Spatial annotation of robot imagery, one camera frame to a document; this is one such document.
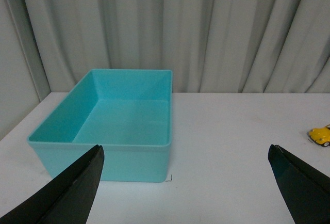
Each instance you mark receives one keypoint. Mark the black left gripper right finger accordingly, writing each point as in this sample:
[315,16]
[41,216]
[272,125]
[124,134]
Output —
[304,189]

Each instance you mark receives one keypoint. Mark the turquoise plastic storage bin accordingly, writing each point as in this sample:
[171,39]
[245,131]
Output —
[127,112]

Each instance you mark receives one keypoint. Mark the yellow beetle toy car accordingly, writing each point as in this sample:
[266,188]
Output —
[320,136]

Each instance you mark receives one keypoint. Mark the grey pleated curtain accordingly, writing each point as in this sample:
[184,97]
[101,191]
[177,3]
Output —
[261,46]

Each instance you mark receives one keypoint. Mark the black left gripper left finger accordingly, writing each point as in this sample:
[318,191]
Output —
[67,198]

